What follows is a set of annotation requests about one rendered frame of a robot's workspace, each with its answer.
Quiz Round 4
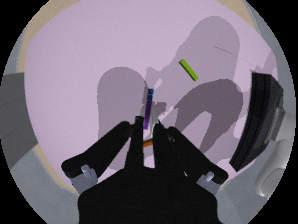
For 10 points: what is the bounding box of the lime green rod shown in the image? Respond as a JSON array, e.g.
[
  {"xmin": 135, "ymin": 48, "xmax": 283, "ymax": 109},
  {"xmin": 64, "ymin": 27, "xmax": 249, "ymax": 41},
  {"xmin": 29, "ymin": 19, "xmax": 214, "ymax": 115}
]
[{"xmin": 179, "ymin": 59, "xmax": 199, "ymax": 81}]

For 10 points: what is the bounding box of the orange rod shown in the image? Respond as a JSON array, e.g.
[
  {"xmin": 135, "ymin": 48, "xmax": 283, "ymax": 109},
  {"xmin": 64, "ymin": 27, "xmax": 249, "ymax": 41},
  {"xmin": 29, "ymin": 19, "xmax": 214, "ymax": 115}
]
[{"xmin": 143, "ymin": 139, "xmax": 153, "ymax": 148}]

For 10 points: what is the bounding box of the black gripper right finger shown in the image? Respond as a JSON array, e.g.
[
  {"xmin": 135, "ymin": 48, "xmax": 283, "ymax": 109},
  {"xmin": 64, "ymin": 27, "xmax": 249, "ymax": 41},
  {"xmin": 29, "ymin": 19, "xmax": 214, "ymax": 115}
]
[{"xmin": 149, "ymin": 109, "xmax": 229, "ymax": 208}]

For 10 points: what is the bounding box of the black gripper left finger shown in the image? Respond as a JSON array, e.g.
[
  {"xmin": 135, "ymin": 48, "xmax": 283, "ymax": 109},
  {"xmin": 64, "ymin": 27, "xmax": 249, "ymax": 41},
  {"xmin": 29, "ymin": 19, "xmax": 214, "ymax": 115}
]
[{"xmin": 61, "ymin": 108, "xmax": 145, "ymax": 210}]

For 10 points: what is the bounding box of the purple rod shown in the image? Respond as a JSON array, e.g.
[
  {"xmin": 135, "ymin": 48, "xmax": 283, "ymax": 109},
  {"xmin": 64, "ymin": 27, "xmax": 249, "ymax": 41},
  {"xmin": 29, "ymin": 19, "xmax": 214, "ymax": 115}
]
[{"xmin": 144, "ymin": 101, "xmax": 152, "ymax": 130}]

